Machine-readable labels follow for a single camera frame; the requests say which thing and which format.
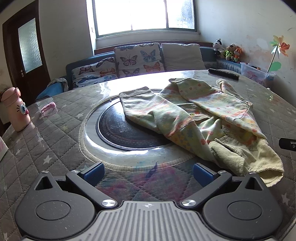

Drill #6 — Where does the black remote control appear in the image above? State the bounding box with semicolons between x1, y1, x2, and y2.
208;68;240;81

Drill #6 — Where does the butterfly print cushion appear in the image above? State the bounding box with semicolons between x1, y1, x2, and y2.
114;43;166;78
72;57;118;88

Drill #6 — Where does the white box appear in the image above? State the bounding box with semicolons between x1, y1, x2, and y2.
0;137;9;163

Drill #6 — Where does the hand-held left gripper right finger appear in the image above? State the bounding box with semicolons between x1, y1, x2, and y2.
181;163;264;208

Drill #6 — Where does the dark wooden glass door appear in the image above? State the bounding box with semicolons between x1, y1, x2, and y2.
2;0;51;102

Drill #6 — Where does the brown green plush toy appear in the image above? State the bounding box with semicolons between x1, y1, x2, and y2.
223;44;236;61

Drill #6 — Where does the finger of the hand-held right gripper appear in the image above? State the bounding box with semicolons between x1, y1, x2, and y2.
279;137;296;151

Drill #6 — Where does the round black hotplate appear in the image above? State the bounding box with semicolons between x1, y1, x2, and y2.
96;89;173;152

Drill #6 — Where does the small pink toy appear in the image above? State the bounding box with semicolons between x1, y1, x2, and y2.
41;102;56;115

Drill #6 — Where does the clear plastic storage box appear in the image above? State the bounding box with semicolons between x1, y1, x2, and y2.
240;62;276;88

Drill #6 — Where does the blue sofa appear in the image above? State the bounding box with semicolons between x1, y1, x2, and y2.
36;43;245;100

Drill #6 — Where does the black white plush toy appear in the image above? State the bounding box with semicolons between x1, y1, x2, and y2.
213;39;224;57

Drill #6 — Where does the colourful pinwheel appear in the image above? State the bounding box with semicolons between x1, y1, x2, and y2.
267;35;291;74

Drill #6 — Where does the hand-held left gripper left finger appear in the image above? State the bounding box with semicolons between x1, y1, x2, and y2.
35;162;117;209

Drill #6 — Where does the beige cushion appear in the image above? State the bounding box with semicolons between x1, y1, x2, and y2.
161;43;206;71

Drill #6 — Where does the window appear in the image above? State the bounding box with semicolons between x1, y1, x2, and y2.
87;0;200;39

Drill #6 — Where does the patterned yellow children's jacket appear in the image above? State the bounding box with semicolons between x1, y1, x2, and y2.
119;77;285;188

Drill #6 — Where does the blue grey cloth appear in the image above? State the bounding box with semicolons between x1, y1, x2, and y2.
36;77;69;100

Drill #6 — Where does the pink cartoon water bottle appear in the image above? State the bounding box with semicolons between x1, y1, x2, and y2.
1;87;31;132

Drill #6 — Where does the orange plush toy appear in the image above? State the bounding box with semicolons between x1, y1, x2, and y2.
232;46;242;63

